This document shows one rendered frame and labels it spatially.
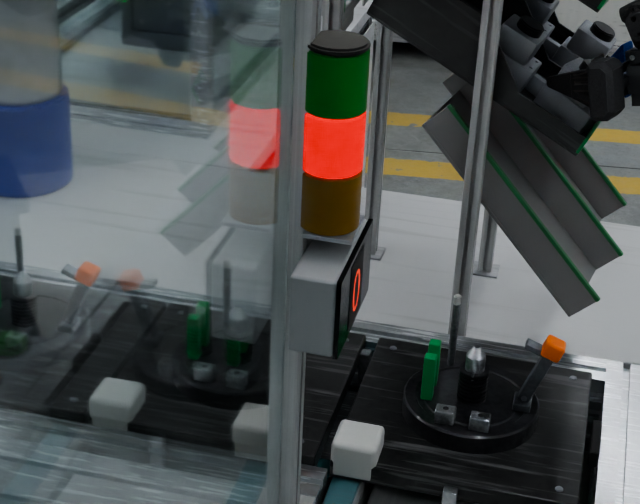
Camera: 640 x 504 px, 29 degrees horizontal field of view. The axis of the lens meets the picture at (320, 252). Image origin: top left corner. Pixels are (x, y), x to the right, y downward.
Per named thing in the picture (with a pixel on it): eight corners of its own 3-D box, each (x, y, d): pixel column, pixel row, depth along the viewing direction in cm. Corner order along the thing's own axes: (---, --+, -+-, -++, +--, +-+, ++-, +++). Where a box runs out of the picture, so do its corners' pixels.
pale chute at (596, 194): (600, 219, 169) (627, 203, 166) (577, 260, 158) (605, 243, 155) (474, 53, 166) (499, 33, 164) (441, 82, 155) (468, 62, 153)
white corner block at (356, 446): (383, 457, 126) (385, 424, 124) (374, 485, 122) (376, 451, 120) (337, 449, 127) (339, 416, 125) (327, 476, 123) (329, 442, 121)
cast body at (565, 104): (591, 128, 142) (625, 80, 138) (576, 137, 139) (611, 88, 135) (534, 83, 144) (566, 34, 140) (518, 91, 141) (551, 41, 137)
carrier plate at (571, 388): (590, 387, 139) (592, 370, 138) (576, 523, 118) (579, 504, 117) (378, 351, 144) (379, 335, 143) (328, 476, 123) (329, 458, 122)
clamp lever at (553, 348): (532, 396, 128) (567, 341, 125) (530, 407, 127) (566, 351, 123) (501, 381, 129) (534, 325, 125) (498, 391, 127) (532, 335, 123)
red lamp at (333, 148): (368, 159, 102) (372, 102, 99) (355, 183, 97) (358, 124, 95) (308, 150, 103) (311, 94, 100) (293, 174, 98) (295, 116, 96)
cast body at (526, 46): (529, 83, 144) (562, 33, 140) (518, 94, 140) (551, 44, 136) (469, 42, 145) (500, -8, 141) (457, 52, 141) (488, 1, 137)
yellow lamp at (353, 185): (364, 214, 104) (368, 160, 102) (351, 240, 100) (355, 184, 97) (306, 205, 105) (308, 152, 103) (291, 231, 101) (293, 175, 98)
